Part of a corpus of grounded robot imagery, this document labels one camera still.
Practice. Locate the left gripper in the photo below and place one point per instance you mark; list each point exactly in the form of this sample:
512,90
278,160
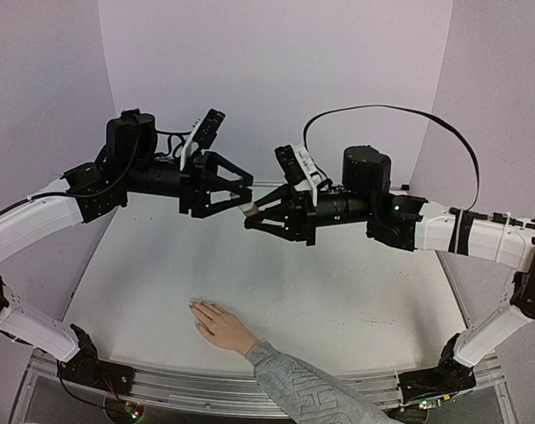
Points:
199,181

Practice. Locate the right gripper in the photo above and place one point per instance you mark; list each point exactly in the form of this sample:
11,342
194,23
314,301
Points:
307,216

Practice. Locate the green nail polish bottle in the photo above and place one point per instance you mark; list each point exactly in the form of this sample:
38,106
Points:
252,212

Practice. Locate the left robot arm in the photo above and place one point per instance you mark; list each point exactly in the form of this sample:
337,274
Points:
82,195

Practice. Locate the grey sleeved forearm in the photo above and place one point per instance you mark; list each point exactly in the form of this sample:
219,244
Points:
307,394

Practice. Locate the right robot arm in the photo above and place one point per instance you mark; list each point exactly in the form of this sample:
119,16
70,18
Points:
412,223

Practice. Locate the person's hand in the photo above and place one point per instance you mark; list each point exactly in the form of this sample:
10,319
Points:
222,328

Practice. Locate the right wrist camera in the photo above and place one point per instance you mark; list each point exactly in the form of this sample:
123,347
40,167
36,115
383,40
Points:
301,172

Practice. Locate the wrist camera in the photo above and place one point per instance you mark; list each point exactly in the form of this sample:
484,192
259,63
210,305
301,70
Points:
301,172
201,136

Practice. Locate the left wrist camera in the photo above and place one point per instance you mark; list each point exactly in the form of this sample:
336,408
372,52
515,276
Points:
201,136

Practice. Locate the aluminium front rail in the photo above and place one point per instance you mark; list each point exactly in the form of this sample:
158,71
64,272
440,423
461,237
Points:
52,394

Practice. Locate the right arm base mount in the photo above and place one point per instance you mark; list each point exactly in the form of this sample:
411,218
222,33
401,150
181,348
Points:
448,378

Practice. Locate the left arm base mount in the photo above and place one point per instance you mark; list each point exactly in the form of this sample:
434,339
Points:
86,369

